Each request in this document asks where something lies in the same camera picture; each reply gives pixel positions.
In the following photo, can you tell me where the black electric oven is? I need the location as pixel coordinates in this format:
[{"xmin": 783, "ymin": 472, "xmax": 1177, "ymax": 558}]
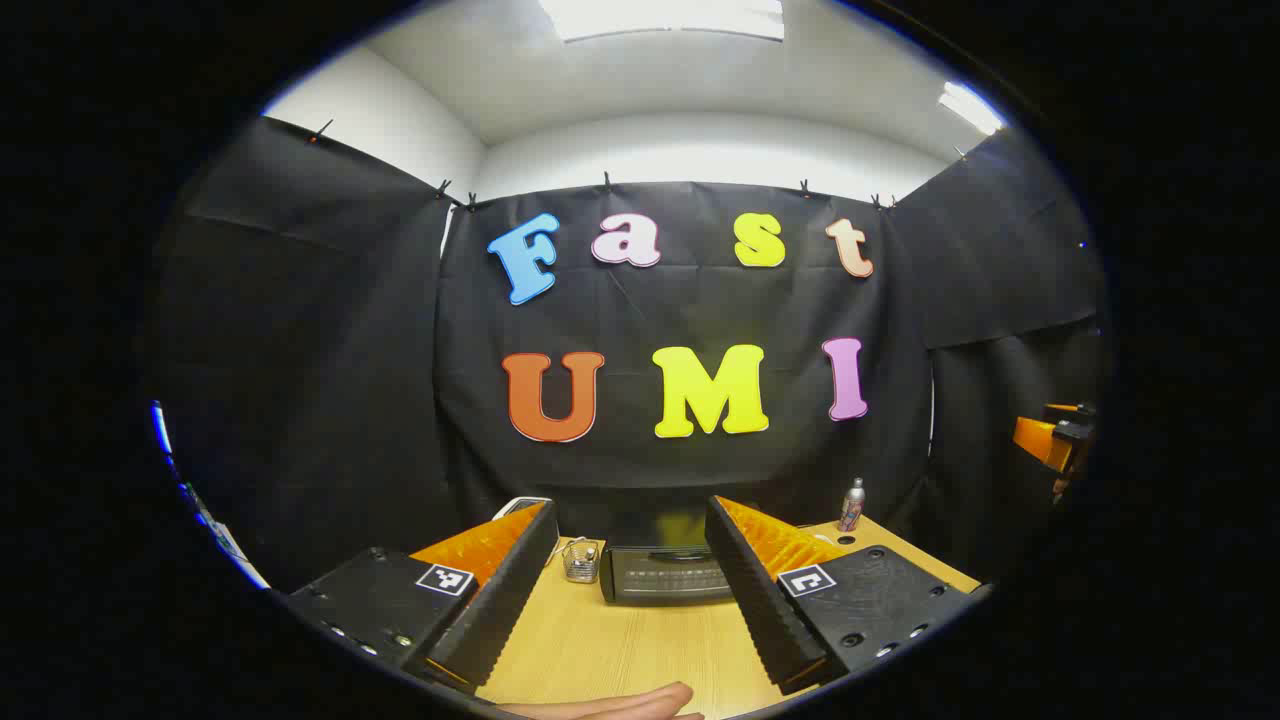
[{"xmin": 600, "ymin": 510, "xmax": 736, "ymax": 606}]

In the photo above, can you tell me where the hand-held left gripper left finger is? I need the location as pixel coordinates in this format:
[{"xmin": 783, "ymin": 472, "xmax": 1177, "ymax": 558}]
[{"xmin": 285, "ymin": 500, "xmax": 561, "ymax": 696}]

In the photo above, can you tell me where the black backdrop cloth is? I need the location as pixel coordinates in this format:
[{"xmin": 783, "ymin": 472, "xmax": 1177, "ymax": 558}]
[{"xmin": 150, "ymin": 115, "xmax": 1106, "ymax": 591}]

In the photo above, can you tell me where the large ceiling light panel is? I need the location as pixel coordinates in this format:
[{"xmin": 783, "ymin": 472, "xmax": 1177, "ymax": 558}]
[{"xmin": 538, "ymin": 0, "xmax": 786, "ymax": 43}]

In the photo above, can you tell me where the clear glass jar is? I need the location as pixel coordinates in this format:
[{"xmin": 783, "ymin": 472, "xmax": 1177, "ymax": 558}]
[{"xmin": 562, "ymin": 538, "xmax": 603, "ymax": 584}]

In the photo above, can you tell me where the small ceiling light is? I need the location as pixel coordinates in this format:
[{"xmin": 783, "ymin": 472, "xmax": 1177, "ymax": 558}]
[{"xmin": 938, "ymin": 82, "xmax": 1004, "ymax": 136}]

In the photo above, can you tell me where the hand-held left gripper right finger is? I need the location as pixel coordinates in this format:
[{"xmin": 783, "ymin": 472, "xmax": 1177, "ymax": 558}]
[{"xmin": 705, "ymin": 495, "xmax": 976, "ymax": 696}]

